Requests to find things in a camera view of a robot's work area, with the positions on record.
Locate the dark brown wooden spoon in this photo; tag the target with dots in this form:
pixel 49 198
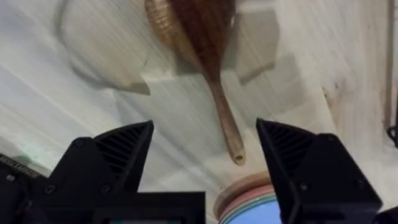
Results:
pixel 211 56

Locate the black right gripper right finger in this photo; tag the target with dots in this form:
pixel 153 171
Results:
pixel 314 174

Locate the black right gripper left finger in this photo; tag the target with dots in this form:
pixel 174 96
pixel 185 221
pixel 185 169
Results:
pixel 115 161

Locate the light brown wooden spoon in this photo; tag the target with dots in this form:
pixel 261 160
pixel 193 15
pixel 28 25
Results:
pixel 166 34

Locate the stack of coloured plates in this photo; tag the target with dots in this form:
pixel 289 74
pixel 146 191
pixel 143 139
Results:
pixel 248 202

